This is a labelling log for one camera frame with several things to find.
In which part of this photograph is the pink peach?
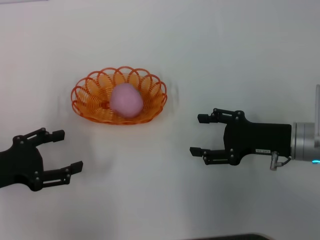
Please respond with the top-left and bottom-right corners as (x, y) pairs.
(109, 83), (145, 119)

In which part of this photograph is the orange plastic woven basket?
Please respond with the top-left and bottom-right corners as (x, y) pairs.
(70, 65), (168, 125)

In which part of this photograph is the dark robot torso edge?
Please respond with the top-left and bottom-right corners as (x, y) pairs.
(197, 232), (276, 240)

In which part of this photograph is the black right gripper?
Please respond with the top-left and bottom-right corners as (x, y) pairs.
(189, 108), (292, 166)

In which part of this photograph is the right arm connector cable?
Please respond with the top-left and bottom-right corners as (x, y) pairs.
(269, 150), (292, 172)

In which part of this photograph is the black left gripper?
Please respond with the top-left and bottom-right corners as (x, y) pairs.
(0, 127), (84, 193)

